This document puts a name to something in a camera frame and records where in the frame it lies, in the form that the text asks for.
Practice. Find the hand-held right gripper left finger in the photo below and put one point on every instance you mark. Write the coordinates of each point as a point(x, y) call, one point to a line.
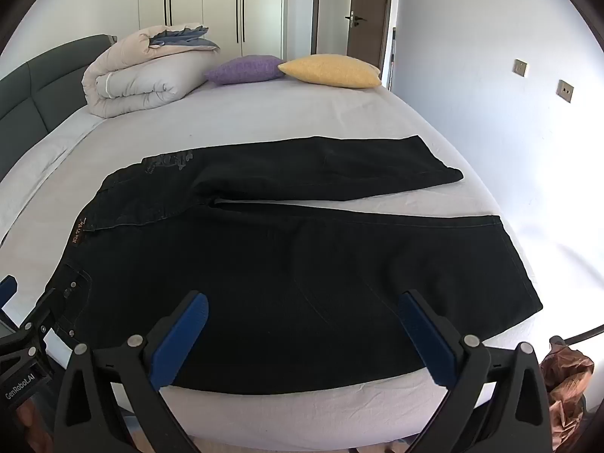
point(181, 339)

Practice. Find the folded beige duvet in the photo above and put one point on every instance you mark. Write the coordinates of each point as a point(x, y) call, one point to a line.
point(137, 80)

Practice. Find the brown plastic bag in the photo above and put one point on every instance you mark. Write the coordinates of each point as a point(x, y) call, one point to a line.
point(566, 377)

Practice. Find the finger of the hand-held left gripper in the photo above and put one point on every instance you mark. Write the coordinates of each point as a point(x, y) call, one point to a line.
point(6, 290)
point(40, 311)

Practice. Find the yellow pillow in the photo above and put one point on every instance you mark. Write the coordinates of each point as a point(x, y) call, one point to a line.
point(330, 71)

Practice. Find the white wardrobe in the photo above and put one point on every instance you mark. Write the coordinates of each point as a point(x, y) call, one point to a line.
point(207, 0)

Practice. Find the black pants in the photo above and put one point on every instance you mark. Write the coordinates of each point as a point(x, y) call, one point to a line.
point(306, 269)

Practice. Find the metal wall socket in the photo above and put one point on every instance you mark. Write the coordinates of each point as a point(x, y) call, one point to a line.
point(565, 91)
point(520, 68)

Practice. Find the grey padded headboard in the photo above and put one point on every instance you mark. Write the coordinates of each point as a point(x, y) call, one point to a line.
point(33, 99)

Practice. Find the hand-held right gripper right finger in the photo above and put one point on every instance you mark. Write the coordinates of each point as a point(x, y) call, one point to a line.
point(424, 335)

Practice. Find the black round rim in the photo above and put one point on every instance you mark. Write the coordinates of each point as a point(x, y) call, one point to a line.
point(585, 334)

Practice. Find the purple pillow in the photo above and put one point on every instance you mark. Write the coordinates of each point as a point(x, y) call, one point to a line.
point(245, 70)

